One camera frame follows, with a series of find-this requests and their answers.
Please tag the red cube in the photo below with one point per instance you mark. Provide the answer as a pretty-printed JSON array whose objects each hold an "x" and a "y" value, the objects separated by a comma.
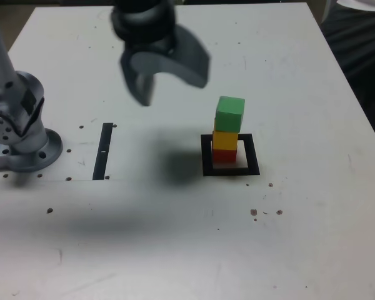
[{"x": 224, "y": 156}]

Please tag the black tape square outline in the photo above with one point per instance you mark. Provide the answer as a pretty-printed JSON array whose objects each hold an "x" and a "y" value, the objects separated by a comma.
[{"x": 206, "y": 168}]

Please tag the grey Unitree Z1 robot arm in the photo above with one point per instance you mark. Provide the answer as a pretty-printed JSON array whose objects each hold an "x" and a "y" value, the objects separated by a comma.
[{"x": 3, "y": 78}]

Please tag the yellow cube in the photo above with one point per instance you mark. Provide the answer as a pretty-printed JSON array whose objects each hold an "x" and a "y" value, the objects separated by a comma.
[{"x": 224, "y": 140}]

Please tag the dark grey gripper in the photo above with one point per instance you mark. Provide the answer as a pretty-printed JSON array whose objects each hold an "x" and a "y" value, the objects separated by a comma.
[{"x": 150, "y": 47}]

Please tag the green cube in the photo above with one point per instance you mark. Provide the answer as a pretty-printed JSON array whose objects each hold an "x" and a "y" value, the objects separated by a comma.
[{"x": 228, "y": 118}]

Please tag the black tape strip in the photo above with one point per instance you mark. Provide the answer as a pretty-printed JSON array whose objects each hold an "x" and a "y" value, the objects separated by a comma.
[{"x": 101, "y": 156}]

